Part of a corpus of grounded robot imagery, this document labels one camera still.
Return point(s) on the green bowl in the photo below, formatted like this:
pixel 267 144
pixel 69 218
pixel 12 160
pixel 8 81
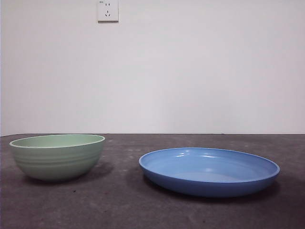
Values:
pixel 57 162

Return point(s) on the blue plate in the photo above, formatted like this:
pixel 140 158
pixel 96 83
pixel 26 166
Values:
pixel 209 174

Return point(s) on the white wall socket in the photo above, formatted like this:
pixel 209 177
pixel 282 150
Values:
pixel 108 12

